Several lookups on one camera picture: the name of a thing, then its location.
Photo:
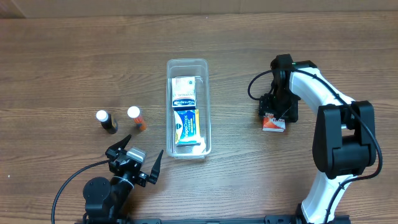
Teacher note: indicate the clear plastic container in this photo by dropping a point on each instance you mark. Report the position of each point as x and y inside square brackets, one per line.
[198, 68]

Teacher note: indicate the red white medicine box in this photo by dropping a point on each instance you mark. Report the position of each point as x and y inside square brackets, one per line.
[271, 124]

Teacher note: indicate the orange tube white cap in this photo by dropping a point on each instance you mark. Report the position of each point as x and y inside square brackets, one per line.
[134, 113]

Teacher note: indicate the blue yellow VapoDrops box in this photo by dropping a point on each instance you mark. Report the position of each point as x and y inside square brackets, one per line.
[187, 127]

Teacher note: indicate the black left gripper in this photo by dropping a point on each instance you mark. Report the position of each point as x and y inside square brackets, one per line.
[131, 170]

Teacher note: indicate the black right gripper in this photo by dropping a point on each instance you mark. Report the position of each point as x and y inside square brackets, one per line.
[277, 109]

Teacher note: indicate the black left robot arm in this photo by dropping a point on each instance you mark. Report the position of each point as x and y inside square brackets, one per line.
[105, 198]

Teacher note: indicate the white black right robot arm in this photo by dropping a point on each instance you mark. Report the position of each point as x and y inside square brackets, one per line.
[344, 148]

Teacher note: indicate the white blue plaster box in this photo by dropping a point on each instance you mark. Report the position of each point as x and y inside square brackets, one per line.
[184, 93]

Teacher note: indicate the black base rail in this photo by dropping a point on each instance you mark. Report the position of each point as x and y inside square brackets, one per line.
[270, 219]

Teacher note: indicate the dark bottle white cap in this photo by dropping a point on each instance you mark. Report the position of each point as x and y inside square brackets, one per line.
[107, 121]

